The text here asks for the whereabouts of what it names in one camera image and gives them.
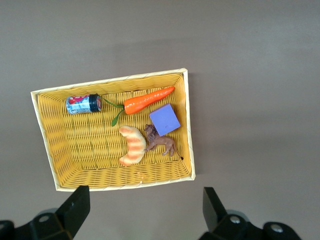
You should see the yellow wicker basket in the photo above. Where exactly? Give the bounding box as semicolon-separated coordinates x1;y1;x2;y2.
30;67;197;193

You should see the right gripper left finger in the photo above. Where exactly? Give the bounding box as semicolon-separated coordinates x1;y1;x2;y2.
0;184;91;240

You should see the toy croissant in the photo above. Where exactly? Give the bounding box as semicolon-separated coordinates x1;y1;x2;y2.
117;125;148;167

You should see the small can with black lid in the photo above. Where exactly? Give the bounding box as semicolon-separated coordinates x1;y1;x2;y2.
65;93;103;116

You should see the purple foam cube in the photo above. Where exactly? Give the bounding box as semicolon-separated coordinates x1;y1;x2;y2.
148;102;182;138

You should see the brown lion figurine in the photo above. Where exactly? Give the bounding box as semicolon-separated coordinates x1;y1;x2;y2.
143;123;184;161

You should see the orange toy carrot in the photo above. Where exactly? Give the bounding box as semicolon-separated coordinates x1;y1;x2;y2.
100;85;176;128

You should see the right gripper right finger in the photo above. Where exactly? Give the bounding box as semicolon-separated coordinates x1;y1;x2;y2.
198;186;303;240

